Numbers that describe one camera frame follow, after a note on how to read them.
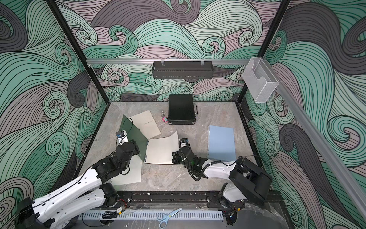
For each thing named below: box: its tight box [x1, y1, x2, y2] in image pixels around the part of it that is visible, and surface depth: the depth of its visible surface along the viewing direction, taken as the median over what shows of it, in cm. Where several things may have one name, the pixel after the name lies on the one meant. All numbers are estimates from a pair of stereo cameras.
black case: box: [168, 94, 196, 126], surface depth 113 cm
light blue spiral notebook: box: [207, 124, 237, 162], surface depth 100 cm
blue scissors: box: [156, 207, 183, 229], surface depth 70 cm
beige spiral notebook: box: [128, 109, 162, 140], surface depth 108 cm
